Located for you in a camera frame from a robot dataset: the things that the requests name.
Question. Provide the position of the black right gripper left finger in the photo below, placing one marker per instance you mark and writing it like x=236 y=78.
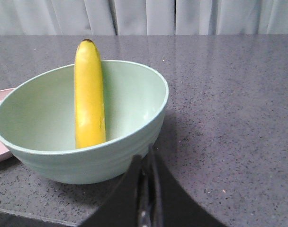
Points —
x=120 y=209

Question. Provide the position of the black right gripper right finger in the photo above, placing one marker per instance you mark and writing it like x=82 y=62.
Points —
x=162 y=202

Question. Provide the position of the yellow banana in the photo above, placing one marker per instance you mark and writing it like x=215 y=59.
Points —
x=90 y=128

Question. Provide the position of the grey-white curtain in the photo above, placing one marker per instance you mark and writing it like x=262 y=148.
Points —
x=143 y=17

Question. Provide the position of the green bowl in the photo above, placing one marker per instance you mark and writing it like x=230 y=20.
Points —
x=37 y=122

